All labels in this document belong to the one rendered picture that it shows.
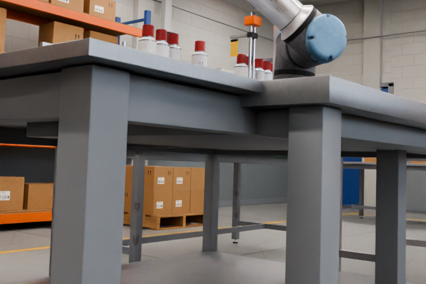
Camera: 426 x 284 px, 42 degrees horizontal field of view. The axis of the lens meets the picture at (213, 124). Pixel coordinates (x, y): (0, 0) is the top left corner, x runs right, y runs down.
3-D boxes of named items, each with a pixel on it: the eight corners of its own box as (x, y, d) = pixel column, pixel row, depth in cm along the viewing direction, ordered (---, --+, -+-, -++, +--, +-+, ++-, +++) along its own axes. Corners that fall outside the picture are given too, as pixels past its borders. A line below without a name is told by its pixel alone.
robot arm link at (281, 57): (305, 78, 163) (309, 33, 165) (325, 72, 150) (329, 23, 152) (267, 73, 160) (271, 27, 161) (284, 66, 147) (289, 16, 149)
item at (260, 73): (255, 115, 204) (256, 61, 206) (266, 115, 201) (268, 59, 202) (246, 114, 200) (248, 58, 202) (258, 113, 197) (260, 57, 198)
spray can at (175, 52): (170, 103, 169) (172, 37, 170) (182, 101, 166) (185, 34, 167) (158, 101, 165) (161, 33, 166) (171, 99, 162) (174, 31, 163)
